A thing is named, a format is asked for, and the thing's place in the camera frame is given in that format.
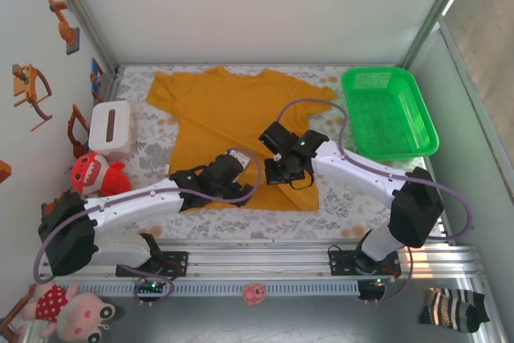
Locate yellow t-shirt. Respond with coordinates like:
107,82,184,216
146,65,338,212

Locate floral table mat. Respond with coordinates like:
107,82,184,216
78,63,449,242

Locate green plastic basket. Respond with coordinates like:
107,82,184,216
341,66,440,158

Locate small pink round toy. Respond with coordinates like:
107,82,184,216
243,283,267,306

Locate small circuit board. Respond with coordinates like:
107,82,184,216
136,280,168,294
359,277,390,300

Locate white tissue box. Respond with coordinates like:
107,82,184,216
88,100,136,156

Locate red shark plush toy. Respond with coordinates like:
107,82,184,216
71,152,133,196

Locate pink frog plush toy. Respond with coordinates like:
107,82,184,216
22,281,117,343

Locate black white striped sock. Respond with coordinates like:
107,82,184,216
419,287,491,334

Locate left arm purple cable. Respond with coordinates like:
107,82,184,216
34,145,264,307

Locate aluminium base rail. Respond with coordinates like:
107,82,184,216
39,238,483,280

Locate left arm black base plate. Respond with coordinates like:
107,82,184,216
116,251,189,278

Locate grey slotted cable duct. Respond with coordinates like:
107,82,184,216
71,280,361,296

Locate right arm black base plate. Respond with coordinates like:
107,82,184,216
328,250,401,278

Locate blue orange wall sticker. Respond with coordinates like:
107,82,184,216
90,57,104,103

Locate aluminium frame post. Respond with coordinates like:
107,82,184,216
401,0,481,70
46,0,120,75

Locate orange grey gripper wall sticker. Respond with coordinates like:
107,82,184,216
11,63,54,132

